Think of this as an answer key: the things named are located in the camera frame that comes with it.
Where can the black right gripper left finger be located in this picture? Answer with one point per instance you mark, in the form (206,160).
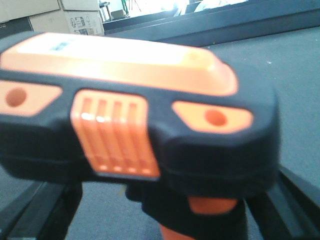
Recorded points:
(44,211)

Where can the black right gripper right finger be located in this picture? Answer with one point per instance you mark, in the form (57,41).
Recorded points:
(290,210)

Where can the orange black barcode scanner gun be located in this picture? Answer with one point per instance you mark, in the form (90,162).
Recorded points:
(130,120)

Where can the printed cardboard box background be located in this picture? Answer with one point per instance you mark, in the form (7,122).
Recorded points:
(68,22)

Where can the upper stacked cardboard box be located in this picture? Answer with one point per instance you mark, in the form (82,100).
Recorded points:
(15,9)

